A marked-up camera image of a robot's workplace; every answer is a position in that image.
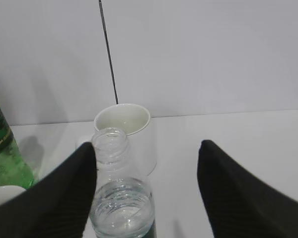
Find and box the dark grey mug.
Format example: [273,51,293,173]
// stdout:
[0,185,26,206]

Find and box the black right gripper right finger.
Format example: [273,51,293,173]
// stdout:
[197,140,298,238]

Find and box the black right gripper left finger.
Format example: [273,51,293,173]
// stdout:
[0,142,97,238]

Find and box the clear water bottle green label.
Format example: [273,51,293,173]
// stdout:
[89,127,156,238]

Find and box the green soda bottle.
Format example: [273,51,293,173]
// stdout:
[0,108,35,189]

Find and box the white mug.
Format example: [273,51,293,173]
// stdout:
[75,103,158,176]

